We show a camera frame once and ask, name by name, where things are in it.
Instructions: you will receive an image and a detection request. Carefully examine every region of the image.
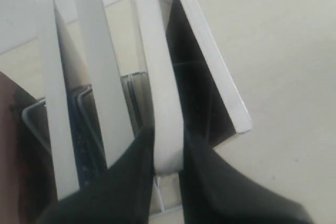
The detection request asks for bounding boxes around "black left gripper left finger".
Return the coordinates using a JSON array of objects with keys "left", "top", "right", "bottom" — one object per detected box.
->
[{"left": 37, "top": 127, "right": 154, "bottom": 223}]

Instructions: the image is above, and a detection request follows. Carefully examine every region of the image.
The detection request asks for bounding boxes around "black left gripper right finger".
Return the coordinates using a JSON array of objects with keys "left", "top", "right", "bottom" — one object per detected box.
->
[{"left": 179, "top": 126, "right": 314, "bottom": 223}]

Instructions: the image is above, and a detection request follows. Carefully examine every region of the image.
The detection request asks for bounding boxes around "pink teal cover book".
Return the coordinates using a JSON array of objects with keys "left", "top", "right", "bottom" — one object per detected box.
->
[{"left": 159, "top": 0, "right": 253, "bottom": 147}]

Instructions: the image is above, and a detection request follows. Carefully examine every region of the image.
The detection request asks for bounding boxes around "blue moon cover book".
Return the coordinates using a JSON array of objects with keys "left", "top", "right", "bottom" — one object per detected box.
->
[{"left": 135, "top": 0, "right": 184, "bottom": 175}]

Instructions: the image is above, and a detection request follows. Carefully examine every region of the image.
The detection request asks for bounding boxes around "grey white spine book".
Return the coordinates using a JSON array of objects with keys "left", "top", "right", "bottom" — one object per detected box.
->
[{"left": 75, "top": 0, "right": 134, "bottom": 167}]

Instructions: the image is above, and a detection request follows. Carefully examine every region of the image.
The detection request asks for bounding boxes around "black grey portrait book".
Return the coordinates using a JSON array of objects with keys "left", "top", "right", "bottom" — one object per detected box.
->
[{"left": 36, "top": 0, "right": 80, "bottom": 200}]

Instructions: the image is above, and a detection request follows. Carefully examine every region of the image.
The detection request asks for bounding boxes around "white wire book rack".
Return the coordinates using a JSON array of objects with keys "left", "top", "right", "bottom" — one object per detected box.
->
[{"left": 22, "top": 71, "right": 182, "bottom": 218}]

